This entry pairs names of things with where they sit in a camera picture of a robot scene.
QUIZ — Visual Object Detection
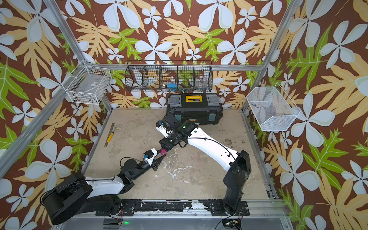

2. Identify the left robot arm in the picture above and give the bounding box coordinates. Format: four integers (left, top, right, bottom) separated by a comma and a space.
40, 149, 166, 225

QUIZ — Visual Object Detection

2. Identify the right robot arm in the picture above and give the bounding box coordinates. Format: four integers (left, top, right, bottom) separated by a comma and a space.
156, 113, 252, 215

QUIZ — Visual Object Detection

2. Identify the black toolbox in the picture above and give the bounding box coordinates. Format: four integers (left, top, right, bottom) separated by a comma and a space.
166, 93, 223, 125

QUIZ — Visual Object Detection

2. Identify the blue object in basket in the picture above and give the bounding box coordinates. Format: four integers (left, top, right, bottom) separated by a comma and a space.
167, 83, 178, 92

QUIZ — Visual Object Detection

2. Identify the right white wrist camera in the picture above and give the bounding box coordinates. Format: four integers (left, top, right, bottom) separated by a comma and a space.
156, 121, 170, 138

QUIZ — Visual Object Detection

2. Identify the yellow handled metal file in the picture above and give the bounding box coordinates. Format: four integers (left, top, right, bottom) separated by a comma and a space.
104, 123, 115, 148

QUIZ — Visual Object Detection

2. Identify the black wire basket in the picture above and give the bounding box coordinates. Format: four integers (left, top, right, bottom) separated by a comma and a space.
124, 60, 213, 93

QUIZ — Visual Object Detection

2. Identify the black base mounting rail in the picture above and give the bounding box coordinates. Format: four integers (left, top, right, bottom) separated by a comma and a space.
95, 199, 250, 217

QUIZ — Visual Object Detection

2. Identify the white wire basket left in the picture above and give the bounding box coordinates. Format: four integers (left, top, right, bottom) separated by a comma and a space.
63, 61, 112, 105

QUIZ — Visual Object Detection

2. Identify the white wire basket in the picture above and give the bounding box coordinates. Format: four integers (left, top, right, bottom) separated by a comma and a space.
247, 84, 301, 132
63, 61, 112, 105

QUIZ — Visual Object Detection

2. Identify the white wire basket right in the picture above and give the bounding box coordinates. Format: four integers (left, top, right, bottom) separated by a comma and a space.
247, 84, 301, 132

